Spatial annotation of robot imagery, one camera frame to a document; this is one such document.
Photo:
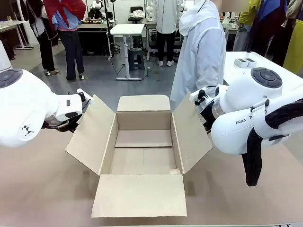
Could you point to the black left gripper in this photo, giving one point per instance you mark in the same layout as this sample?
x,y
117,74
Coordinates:
x,y
73,124

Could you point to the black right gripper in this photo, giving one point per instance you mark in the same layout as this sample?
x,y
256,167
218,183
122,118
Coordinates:
x,y
207,120

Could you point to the brown cardboard box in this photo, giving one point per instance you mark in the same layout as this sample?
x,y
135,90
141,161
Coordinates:
x,y
142,196

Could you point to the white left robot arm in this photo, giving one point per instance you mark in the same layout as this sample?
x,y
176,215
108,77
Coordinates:
x,y
23,106

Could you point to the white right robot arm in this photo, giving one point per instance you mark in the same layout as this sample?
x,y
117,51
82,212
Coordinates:
x,y
236,137

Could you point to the large white table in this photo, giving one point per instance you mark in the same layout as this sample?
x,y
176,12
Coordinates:
x,y
239,75

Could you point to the small white box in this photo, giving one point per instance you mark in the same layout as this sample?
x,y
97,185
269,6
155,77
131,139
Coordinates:
x,y
240,62
251,63

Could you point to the person in white lab coat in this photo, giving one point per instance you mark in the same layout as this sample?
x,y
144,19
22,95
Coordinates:
x,y
201,47

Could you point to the person with red scarf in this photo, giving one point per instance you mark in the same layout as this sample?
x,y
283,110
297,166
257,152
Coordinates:
x,y
71,47

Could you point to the person in black-white clothes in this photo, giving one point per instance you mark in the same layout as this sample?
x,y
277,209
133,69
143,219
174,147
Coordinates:
x,y
46,47

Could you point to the grey plastic stool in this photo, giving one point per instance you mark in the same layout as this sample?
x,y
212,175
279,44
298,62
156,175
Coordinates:
x,y
136,59

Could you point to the black work table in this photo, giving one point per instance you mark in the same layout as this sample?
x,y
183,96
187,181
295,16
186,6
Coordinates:
x,y
92,28

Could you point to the white standing desk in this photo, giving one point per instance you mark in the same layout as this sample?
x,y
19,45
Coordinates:
x,y
127,29

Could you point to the bystander in white coat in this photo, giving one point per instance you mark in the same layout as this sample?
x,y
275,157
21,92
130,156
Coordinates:
x,y
165,19

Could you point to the person in yellow garment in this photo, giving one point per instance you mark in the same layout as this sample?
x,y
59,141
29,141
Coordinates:
x,y
294,52

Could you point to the person in yellow-green jacket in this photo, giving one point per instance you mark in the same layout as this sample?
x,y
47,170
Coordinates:
x,y
247,11

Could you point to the person in dark blue apron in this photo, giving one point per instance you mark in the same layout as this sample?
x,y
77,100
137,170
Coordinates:
x,y
272,23

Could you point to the white side table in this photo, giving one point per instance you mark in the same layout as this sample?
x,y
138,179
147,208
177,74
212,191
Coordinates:
x,y
11,23

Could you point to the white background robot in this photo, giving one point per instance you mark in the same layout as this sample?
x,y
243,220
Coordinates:
x,y
97,8

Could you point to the black chair with white cloth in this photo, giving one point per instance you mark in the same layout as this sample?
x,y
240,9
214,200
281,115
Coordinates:
x,y
136,15

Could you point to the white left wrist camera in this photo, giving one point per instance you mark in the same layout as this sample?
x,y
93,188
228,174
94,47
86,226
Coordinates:
x,y
86,100

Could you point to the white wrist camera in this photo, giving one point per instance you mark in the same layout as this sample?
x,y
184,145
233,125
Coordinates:
x,y
86,100
197,94

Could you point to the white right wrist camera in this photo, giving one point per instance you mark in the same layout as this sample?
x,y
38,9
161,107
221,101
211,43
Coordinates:
x,y
197,94

